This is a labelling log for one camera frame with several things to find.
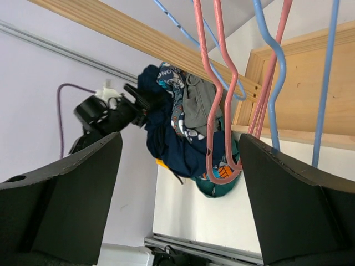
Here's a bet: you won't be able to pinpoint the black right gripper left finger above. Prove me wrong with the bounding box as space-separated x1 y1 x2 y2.
1 133 123 265

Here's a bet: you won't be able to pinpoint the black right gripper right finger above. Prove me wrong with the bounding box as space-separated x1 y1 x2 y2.
239 134 354 265

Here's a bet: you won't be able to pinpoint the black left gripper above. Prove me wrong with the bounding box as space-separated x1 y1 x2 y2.
97 83 151 133

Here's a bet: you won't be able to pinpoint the patterned orange blue shorts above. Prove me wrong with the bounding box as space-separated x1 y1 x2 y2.
156 62 239 183

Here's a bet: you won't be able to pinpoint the grey shorts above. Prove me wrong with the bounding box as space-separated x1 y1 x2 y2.
182 74 216 137

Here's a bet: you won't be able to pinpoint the navy blue shorts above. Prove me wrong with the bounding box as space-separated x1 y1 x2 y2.
137 64 234 178

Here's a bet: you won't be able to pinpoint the pink wire hanger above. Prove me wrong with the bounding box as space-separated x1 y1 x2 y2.
248 1 292 139
192 0 244 185

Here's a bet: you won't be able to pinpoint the light blue wire hanger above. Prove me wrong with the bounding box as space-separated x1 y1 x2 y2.
253 1 340 168

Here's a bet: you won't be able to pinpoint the green shorts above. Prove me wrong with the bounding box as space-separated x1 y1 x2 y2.
191 117 239 198

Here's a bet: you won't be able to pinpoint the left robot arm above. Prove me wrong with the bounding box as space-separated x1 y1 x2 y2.
69 84 154 155

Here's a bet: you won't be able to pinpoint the wooden clothes rack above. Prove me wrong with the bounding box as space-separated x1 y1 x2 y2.
37 1 354 150

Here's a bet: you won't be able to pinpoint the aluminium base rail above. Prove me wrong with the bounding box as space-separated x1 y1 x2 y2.
144 234 264 266

